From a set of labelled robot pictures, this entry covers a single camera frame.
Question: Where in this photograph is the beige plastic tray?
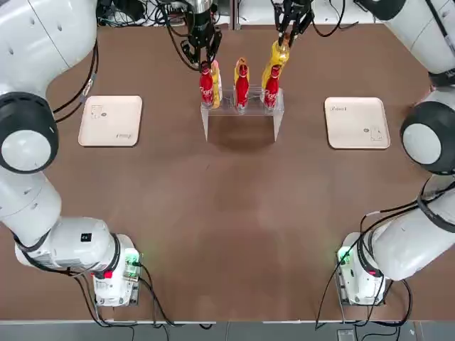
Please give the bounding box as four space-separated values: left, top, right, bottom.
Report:
323 96 392 151
77 94 144 148

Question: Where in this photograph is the yellow pear drink bottle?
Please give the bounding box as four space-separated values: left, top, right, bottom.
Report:
261 38 293 94
211 59 225 109
233 55 254 87

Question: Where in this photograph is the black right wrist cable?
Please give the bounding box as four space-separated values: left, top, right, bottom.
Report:
312 0 360 38

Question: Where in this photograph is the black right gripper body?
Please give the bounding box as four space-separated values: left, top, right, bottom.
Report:
282 0 314 11

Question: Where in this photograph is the black right base cable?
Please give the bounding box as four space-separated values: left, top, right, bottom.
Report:
314 227 413 328

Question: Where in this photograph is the black base cable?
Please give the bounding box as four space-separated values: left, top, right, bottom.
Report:
70 262 218 328
314 227 413 328

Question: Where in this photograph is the red Coca-Cola bottle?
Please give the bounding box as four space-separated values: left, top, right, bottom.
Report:
198 60 215 109
262 64 282 114
234 63 250 115

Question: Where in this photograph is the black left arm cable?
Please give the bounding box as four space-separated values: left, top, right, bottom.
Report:
52 37 100 124

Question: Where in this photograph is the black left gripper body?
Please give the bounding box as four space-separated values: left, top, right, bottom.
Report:
187 10 220 49

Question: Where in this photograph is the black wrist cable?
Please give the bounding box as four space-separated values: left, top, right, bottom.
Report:
312 0 360 38
156 0 200 72

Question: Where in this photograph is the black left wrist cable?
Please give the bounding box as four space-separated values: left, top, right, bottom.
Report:
156 0 200 72

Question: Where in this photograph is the aluminium frame post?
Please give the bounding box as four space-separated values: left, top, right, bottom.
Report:
230 0 242 32

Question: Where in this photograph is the clear acrylic tiered shelf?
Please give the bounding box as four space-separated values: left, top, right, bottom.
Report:
200 83 286 144

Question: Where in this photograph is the black left base cable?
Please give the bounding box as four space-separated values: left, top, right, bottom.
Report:
70 262 218 328

